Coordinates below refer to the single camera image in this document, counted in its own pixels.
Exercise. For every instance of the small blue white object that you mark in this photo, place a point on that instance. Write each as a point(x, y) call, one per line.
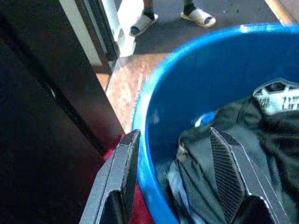
point(203, 119)

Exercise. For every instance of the black garment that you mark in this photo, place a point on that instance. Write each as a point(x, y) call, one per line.
point(268, 144)

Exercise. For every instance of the white open-toe slipper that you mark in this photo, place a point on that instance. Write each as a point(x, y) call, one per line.
point(198, 17)
point(142, 24)

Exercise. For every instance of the person leg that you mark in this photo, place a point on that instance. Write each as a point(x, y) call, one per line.
point(189, 5)
point(148, 9)

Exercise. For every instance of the person right lower leg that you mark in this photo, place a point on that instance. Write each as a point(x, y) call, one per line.
point(148, 9)

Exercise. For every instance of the white printed cloth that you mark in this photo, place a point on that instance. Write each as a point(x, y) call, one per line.
point(280, 102)

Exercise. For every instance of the dark wooden cabinet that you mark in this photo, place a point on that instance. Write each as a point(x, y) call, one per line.
point(46, 93)

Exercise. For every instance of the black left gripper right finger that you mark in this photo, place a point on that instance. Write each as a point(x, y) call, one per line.
point(233, 168)

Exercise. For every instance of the red cloth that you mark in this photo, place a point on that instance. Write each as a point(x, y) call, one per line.
point(141, 210)

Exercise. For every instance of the person left lower leg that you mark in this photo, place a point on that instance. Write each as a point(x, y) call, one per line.
point(189, 5)

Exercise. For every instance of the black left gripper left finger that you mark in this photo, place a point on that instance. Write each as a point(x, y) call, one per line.
point(116, 168)

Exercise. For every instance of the blue plastic bucket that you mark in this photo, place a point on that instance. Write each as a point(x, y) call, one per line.
point(198, 77)

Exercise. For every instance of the white metal stand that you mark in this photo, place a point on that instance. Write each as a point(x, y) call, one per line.
point(127, 14)

